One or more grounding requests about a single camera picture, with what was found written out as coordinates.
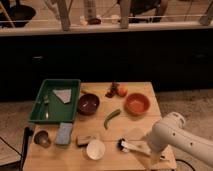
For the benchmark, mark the white black dish brush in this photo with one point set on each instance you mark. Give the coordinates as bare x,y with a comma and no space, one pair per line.
125,146

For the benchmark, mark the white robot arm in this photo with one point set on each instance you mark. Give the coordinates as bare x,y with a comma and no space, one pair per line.
170,131

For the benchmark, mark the orange bowl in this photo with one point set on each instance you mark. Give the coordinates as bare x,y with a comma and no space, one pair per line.
136,104

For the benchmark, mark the dark grape bunch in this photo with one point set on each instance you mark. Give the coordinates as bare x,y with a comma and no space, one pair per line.
112,91

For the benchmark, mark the orange fruit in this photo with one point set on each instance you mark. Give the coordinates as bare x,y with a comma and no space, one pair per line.
121,91

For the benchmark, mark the green chili pepper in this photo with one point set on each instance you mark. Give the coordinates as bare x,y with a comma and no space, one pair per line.
110,116

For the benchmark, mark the grey folded cloth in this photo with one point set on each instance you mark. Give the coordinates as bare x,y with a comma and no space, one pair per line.
64,95

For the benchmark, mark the green plastic tray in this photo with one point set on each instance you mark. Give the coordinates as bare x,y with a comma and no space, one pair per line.
58,111

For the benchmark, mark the metal spoon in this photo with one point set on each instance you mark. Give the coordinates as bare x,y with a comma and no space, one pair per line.
46,104

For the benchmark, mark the white cup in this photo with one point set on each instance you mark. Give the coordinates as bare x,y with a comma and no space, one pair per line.
95,149

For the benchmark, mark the blue sponge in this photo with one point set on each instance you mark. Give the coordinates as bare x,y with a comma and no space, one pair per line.
63,135

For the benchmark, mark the dark metal cup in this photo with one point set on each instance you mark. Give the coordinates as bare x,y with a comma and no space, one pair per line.
41,138

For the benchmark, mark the black round pan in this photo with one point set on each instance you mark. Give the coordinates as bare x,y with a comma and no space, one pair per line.
19,16

